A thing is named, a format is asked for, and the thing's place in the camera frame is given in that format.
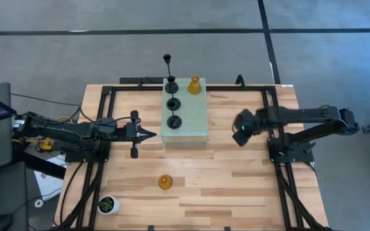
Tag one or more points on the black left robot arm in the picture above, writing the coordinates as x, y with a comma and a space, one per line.
63, 131

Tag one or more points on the amber glass candle holder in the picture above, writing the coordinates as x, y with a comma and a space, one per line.
194, 87
165, 182

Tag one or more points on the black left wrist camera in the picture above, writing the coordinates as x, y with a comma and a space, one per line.
108, 123

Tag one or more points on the black bar behind table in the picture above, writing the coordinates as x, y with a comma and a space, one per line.
130, 80

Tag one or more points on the clear box with perforated top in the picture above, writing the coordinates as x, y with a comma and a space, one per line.
191, 112

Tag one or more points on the short black candlestick holder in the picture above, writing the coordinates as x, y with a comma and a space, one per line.
174, 123

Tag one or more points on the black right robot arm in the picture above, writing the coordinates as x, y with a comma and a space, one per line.
300, 114

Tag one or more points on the small green succulent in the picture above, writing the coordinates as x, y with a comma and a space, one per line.
105, 204

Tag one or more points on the tall black candlestick holder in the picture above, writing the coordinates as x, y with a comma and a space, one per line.
166, 58

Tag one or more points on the white plant pot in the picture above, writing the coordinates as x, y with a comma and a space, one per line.
117, 207

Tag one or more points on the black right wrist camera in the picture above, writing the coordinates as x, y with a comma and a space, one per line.
244, 120

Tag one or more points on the black aluminium table frame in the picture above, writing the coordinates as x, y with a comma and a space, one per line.
230, 87

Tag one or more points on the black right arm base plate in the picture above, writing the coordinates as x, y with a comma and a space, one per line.
304, 157

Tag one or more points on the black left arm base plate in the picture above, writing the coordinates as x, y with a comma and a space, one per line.
75, 157

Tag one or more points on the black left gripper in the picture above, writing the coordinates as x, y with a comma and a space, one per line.
133, 133

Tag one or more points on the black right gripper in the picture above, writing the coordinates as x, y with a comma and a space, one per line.
243, 138

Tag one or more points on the yellow clamp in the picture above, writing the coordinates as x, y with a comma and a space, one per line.
47, 146

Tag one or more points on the white paper sheet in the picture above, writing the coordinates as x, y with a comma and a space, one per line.
48, 186

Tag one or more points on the medium black candlestick holder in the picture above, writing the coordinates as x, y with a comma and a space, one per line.
178, 104

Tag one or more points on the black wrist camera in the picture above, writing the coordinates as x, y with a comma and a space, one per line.
108, 123
244, 120

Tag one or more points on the white tape roll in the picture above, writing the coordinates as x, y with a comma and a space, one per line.
36, 203

